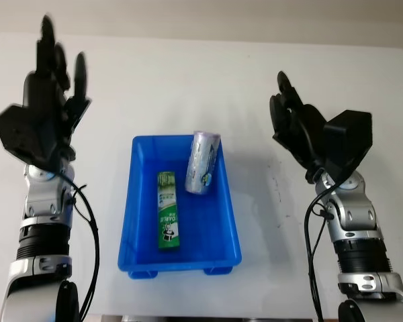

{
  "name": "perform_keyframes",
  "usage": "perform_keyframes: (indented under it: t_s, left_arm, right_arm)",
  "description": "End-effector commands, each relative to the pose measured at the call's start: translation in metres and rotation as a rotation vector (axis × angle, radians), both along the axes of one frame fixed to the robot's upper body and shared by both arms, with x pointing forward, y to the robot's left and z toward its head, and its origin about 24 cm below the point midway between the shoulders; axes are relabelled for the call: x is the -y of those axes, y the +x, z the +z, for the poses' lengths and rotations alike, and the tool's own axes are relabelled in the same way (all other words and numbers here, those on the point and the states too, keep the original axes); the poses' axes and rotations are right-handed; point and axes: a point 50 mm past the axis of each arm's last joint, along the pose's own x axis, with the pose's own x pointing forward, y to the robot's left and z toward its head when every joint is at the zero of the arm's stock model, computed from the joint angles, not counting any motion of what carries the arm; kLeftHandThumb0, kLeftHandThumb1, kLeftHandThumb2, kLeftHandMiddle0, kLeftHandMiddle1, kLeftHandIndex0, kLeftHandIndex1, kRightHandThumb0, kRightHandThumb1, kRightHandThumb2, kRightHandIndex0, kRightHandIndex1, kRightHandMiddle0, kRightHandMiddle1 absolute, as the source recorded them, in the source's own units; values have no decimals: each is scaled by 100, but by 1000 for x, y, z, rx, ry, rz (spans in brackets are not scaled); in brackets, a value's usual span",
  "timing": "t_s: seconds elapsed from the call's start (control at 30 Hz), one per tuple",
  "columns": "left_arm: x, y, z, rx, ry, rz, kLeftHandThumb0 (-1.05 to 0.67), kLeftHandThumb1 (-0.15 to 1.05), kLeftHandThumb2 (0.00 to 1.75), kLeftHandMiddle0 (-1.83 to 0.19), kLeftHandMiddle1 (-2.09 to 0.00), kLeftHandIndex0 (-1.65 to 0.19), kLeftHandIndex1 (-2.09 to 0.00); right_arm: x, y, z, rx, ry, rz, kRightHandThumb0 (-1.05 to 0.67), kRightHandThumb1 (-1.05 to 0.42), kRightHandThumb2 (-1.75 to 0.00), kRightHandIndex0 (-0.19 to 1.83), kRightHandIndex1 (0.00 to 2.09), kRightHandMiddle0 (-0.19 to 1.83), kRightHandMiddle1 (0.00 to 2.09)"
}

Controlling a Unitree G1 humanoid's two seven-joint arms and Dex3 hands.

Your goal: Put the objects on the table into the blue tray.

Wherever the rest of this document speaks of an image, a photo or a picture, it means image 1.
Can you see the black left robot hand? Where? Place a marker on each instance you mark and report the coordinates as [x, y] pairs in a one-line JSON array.
[[43, 90]]

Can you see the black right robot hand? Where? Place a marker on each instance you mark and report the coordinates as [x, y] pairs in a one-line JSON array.
[[302, 131]]

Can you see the purple white bag roll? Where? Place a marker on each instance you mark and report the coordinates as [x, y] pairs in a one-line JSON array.
[[201, 161]]

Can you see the green toothpaste box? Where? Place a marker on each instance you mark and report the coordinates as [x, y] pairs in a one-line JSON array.
[[168, 218]]

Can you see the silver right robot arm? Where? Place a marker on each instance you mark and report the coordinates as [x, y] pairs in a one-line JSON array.
[[352, 211]]

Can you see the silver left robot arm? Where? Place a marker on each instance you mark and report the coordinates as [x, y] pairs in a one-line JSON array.
[[43, 201]]

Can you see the blue plastic tray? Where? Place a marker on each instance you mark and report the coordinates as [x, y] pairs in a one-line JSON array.
[[205, 228]]

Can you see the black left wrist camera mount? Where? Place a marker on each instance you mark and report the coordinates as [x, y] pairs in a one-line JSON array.
[[20, 131]]

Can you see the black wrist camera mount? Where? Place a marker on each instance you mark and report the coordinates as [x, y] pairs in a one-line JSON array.
[[349, 137], [20, 131]]

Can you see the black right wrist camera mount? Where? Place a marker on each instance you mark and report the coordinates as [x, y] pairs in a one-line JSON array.
[[349, 137]]

